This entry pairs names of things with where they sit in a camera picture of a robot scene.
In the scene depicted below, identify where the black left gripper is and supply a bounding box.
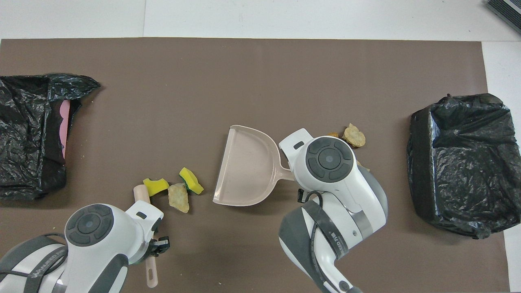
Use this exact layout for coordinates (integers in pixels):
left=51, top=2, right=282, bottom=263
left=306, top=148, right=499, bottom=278
left=149, top=236, right=171, bottom=258

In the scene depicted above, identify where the yellow sponge wedge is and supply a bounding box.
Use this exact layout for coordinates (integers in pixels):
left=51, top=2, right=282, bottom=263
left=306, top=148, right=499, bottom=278
left=142, top=178, right=170, bottom=197

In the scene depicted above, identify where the beige plastic dustpan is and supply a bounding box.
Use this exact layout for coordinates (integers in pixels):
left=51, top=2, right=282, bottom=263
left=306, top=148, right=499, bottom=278
left=212, top=125, right=296, bottom=207

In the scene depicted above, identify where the yellow and green sponge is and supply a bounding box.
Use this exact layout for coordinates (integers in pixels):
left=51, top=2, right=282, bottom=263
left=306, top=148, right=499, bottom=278
left=179, top=167, right=204, bottom=195

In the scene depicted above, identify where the pink bin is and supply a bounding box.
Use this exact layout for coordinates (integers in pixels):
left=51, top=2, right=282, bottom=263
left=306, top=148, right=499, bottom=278
left=59, top=101, right=71, bottom=159

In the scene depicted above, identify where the black bag lined bin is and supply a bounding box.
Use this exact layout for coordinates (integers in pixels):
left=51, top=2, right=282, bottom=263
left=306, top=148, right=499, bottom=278
left=407, top=93, right=521, bottom=240

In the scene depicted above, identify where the black trash bag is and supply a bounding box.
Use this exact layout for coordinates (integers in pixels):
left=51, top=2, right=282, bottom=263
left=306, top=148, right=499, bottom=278
left=0, top=73, right=101, bottom=201

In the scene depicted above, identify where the brown table mat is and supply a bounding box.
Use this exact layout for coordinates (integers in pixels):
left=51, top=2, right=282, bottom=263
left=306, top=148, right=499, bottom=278
left=0, top=38, right=510, bottom=293

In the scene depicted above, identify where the dark ribbed panel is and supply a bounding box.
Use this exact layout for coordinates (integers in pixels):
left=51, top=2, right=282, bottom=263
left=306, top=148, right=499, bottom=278
left=485, top=0, right=521, bottom=35

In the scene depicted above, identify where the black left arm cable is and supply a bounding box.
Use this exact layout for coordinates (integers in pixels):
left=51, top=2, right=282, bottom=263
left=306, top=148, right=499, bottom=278
left=0, top=233, right=68, bottom=293

